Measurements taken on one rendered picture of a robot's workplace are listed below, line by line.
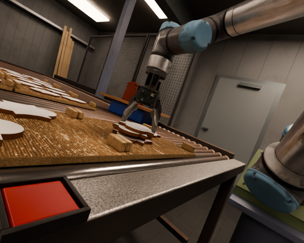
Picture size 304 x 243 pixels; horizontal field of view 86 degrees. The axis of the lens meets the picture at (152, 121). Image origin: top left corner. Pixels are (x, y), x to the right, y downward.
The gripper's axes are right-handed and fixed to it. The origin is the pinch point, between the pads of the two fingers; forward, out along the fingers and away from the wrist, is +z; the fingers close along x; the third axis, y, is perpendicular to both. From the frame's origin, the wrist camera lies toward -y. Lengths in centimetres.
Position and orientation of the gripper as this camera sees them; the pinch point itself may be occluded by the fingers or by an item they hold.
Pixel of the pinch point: (137, 127)
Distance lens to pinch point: 58.3
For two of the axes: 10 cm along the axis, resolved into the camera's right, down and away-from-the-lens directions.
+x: 9.4, 3.4, -0.6
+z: -3.4, 9.4, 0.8
